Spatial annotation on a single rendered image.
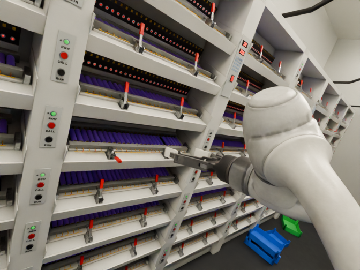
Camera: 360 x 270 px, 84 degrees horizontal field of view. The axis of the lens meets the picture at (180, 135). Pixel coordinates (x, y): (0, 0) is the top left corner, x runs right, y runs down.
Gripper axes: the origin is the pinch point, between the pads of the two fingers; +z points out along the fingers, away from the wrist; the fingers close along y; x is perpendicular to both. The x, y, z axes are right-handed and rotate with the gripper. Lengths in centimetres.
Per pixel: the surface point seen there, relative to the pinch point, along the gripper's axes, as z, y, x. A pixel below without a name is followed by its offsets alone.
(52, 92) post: 16.3, -35.9, 11.6
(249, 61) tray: 10, 45, 45
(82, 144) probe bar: 24.5, -23.8, -3.7
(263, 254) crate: 16, 148, -101
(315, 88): 12, 170, 61
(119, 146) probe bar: 24.3, -10.3, -3.9
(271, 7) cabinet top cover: 4, 45, 70
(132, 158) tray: 21.6, -5.7, -8.1
